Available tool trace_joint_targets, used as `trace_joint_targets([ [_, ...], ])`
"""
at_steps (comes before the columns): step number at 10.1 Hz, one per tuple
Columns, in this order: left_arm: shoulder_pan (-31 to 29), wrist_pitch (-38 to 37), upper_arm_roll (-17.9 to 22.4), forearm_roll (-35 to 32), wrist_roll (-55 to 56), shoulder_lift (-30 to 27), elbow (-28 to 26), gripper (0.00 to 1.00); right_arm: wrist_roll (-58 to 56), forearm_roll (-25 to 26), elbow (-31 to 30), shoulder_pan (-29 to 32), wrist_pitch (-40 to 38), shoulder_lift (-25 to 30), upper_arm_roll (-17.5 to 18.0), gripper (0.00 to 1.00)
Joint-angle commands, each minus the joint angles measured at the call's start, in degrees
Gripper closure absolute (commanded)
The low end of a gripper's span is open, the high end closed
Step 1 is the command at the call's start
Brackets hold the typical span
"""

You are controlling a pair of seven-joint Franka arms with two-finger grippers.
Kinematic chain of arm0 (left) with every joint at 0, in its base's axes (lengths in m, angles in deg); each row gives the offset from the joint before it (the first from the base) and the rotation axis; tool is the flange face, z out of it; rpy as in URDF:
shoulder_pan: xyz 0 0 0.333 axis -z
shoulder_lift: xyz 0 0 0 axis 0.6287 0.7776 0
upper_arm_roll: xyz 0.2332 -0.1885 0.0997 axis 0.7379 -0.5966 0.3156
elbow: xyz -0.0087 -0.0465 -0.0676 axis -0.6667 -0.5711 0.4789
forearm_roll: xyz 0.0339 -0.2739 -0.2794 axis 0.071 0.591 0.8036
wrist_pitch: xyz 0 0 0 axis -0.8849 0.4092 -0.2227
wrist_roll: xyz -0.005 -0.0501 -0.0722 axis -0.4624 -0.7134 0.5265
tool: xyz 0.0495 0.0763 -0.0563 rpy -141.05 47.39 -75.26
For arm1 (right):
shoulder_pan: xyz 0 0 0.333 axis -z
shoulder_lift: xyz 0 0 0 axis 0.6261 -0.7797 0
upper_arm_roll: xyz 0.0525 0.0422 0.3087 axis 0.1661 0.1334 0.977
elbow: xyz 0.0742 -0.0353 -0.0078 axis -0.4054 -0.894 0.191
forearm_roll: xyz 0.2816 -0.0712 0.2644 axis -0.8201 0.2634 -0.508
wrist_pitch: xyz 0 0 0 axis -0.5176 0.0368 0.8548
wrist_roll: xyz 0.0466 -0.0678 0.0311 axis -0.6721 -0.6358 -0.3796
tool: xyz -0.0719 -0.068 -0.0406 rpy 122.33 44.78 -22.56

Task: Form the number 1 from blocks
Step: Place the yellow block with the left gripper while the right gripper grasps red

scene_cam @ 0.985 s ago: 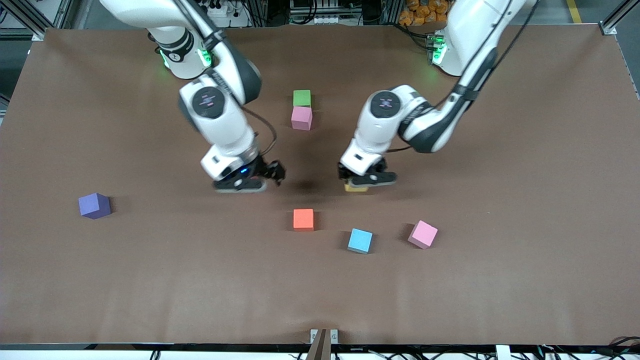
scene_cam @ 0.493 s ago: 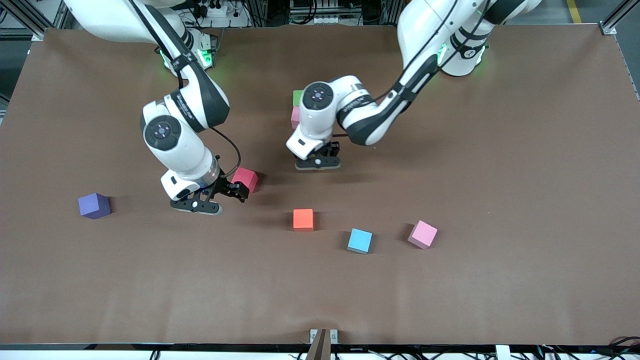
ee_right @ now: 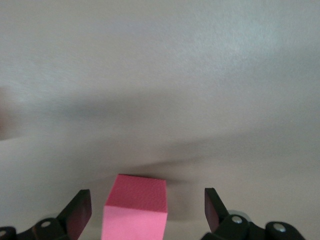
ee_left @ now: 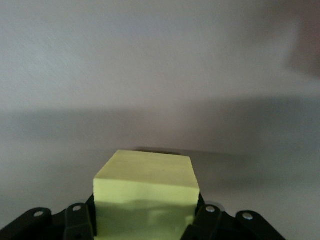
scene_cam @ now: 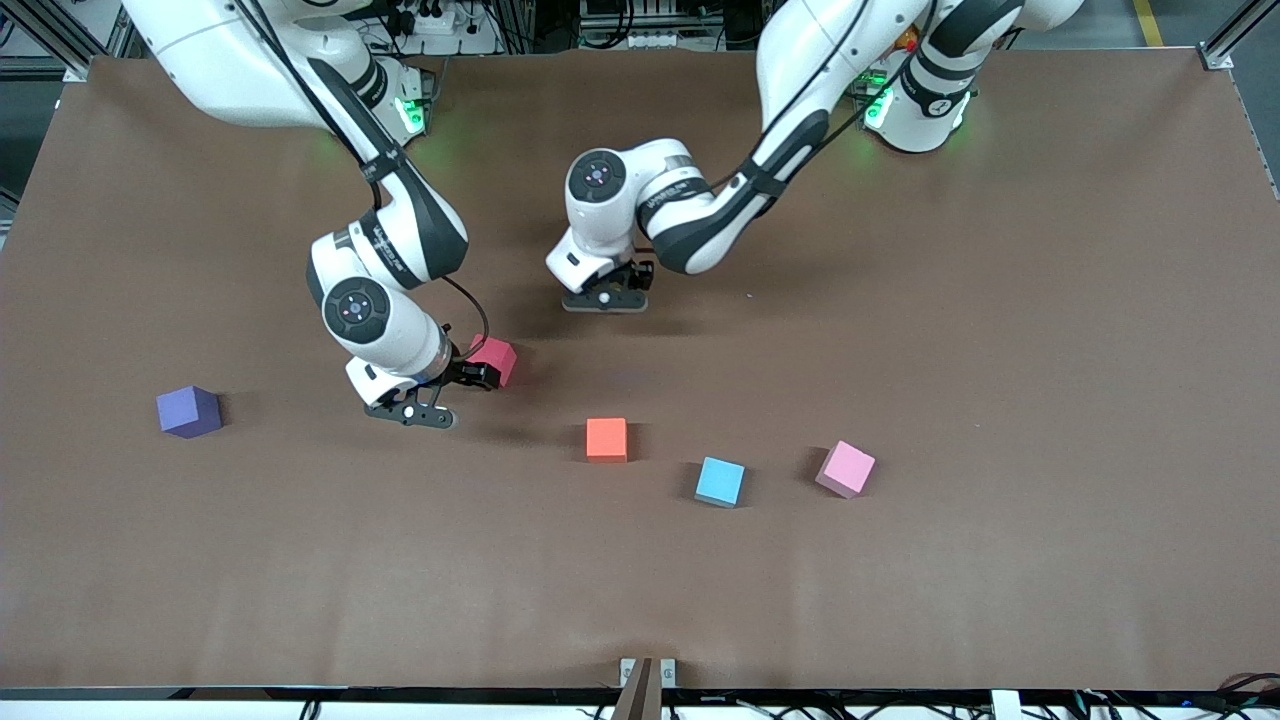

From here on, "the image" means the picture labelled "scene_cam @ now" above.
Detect red foam cube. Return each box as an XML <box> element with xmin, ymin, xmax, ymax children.
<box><xmin>468</xmin><ymin>336</ymin><xmax>519</xmax><ymax>389</ymax></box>

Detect pink foam cube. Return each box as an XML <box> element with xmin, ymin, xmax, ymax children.
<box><xmin>815</xmin><ymin>440</ymin><xmax>877</xmax><ymax>499</ymax></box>

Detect orange foam cube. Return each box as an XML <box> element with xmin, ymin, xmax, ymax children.
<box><xmin>586</xmin><ymin>417</ymin><xmax>629</xmax><ymax>463</ymax></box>

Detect light blue foam cube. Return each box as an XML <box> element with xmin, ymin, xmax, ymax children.
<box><xmin>695</xmin><ymin>456</ymin><xmax>747</xmax><ymax>509</ymax></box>

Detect white power strip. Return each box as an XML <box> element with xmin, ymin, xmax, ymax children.
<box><xmin>578</xmin><ymin>28</ymin><xmax>693</xmax><ymax>51</ymax></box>
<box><xmin>385</xmin><ymin>5</ymin><xmax>461</xmax><ymax>37</ymax></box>

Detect brown table cover sheet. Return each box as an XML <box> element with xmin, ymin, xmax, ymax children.
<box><xmin>0</xmin><ymin>48</ymin><xmax>1280</xmax><ymax>693</ymax></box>

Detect purple foam cube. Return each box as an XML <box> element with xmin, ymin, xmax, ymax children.
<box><xmin>156</xmin><ymin>385</ymin><xmax>223</xmax><ymax>440</ymax></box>

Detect brown pole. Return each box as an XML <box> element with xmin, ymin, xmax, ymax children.
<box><xmin>611</xmin><ymin>657</ymin><xmax>664</xmax><ymax>720</ymax></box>

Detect silver metal bracket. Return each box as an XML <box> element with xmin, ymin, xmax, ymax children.
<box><xmin>619</xmin><ymin>657</ymin><xmax>678</xmax><ymax>690</ymax></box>

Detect aluminium frame profile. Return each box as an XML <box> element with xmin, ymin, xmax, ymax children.
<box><xmin>1203</xmin><ymin>0</ymin><xmax>1280</xmax><ymax>69</ymax></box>
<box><xmin>0</xmin><ymin>0</ymin><xmax>136</xmax><ymax>81</ymax></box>

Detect tangled black cables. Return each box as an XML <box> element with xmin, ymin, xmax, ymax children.
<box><xmin>1075</xmin><ymin>672</ymin><xmax>1280</xmax><ymax>720</ymax></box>

